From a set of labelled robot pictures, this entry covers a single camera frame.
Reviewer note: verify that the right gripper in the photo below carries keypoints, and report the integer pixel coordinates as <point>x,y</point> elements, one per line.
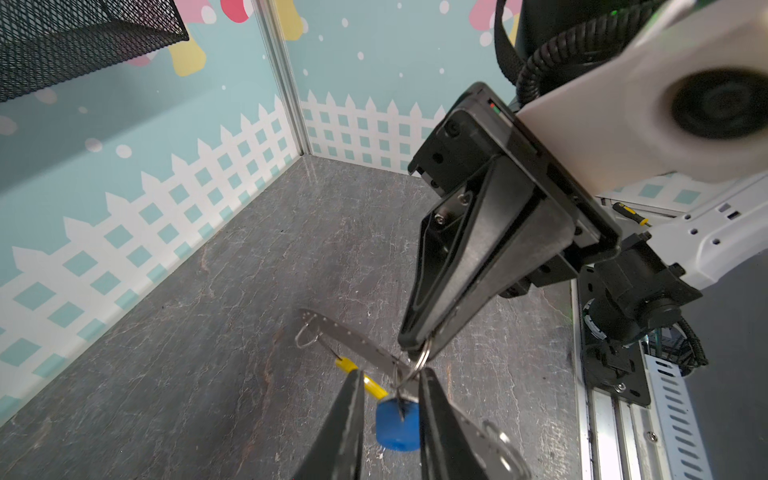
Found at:
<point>510,216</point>

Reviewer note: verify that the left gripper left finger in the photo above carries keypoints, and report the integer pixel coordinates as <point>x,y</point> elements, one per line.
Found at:
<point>337,451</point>

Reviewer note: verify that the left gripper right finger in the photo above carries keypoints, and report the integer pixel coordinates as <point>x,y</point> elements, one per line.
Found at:
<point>444,449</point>

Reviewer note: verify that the blue key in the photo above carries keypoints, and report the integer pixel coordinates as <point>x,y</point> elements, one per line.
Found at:
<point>397,424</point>

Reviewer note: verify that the metal curved keyring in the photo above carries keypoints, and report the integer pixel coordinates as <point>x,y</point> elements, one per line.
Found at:
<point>489,445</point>

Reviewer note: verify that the yellow key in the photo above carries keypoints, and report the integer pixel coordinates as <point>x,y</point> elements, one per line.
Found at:
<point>371,387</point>

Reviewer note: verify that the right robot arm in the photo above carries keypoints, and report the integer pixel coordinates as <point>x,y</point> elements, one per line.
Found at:
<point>699,230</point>

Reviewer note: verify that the yellow handled screwdriver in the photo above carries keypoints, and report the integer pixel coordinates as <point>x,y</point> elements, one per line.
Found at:
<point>630,214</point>

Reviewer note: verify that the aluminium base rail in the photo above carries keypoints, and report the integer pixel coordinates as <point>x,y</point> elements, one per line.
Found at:
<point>617,440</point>

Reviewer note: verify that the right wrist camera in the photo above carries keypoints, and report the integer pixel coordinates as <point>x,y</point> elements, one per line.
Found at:
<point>614,126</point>

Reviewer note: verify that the white slotted cable duct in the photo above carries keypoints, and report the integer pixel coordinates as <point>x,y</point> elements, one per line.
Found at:
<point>681,436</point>

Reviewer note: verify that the black mesh wall basket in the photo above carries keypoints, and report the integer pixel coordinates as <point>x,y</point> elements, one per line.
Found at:
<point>44,43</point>

